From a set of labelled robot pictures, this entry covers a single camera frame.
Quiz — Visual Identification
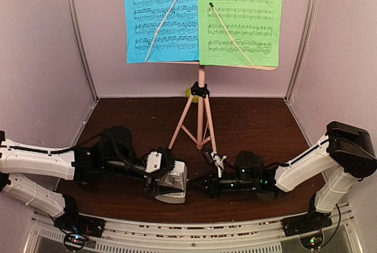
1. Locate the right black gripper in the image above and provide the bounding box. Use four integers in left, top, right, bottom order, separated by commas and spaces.
189, 168, 259, 199

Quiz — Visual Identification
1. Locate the white metronome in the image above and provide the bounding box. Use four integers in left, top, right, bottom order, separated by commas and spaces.
155, 161, 187, 204

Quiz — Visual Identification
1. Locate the pink music stand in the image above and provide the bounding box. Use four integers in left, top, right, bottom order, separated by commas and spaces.
144, 0, 285, 155

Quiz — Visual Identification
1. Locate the green sheet music paper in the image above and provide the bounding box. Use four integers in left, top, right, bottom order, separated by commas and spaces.
198, 0, 282, 70

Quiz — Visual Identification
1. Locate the blue sheet music paper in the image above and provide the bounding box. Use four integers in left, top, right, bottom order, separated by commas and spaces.
124, 0, 199, 64

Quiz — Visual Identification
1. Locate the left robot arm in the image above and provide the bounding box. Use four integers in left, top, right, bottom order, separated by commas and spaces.
1, 126, 187, 232

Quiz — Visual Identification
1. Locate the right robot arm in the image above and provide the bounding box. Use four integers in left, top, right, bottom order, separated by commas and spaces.
188, 121, 376, 231

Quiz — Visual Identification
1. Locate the green plastic bowl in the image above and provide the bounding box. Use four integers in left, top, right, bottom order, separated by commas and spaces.
185, 88, 198, 103

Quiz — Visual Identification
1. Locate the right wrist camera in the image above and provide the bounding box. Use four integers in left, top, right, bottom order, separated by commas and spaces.
201, 146, 227, 178

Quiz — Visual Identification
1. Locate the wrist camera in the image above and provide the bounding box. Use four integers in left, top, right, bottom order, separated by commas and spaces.
201, 146, 227, 178
145, 147, 176, 176

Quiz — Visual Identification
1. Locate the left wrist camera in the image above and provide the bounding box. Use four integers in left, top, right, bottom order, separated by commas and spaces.
145, 147, 176, 176

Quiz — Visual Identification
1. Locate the aluminium front rail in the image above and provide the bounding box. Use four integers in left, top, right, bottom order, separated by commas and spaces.
29, 201, 359, 253

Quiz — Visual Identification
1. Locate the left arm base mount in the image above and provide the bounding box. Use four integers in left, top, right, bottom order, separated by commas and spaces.
50, 212, 105, 252

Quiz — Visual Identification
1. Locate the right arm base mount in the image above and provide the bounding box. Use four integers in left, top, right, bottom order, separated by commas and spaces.
281, 210, 332, 251

